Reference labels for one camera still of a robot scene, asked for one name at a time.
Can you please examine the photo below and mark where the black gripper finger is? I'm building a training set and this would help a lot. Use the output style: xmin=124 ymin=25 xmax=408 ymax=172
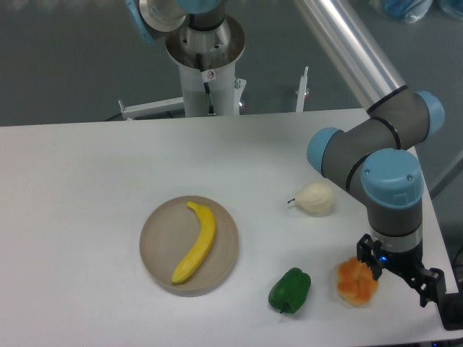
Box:
xmin=407 ymin=267 xmax=446 ymax=307
xmin=357 ymin=234 xmax=383 ymax=280

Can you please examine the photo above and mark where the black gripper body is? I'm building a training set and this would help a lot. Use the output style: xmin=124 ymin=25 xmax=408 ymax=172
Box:
xmin=368 ymin=239 xmax=424 ymax=282

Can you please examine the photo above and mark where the yellow banana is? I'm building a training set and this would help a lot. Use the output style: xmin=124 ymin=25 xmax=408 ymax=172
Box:
xmin=171 ymin=201 xmax=216 ymax=284

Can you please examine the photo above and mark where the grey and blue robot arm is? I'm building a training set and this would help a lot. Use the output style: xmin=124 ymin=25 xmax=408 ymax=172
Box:
xmin=126 ymin=1 xmax=446 ymax=305

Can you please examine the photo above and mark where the beige round plate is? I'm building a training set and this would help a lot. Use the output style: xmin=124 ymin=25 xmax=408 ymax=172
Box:
xmin=139 ymin=196 xmax=239 ymax=296

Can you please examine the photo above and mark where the black device at table edge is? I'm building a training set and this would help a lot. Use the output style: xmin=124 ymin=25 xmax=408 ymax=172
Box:
xmin=438 ymin=293 xmax=462 ymax=331

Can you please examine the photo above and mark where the orange bread roll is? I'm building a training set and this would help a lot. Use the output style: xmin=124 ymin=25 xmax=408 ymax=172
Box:
xmin=336 ymin=257 xmax=378 ymax=307

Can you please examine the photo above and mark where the white pear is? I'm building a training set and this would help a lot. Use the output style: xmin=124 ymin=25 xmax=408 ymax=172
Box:
xmin=286 ymin=181 xmax=335 ymax=216

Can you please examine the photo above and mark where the green bell pepper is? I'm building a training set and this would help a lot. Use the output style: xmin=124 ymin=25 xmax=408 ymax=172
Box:
xmin=268 ymin=267 xmax=312 ymax=314

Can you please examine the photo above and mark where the blue plastic bag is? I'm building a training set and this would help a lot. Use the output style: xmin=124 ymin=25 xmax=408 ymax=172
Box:
xmin=368 ymin=0 xmax=463 ymax=25

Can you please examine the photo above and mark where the white right bracket post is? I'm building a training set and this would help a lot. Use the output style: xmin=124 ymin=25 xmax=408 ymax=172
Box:
xmin=295 ymin=66 xmax=310 ymax=112

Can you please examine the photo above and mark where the white left bracket bar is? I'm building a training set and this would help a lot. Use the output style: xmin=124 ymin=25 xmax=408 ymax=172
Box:
xmin=118 ymin=97 xmax=184 ymax=120

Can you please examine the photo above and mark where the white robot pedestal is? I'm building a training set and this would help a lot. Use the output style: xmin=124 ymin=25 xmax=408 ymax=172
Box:
xmin=166 ymin=15 xmax=246 ymax=118

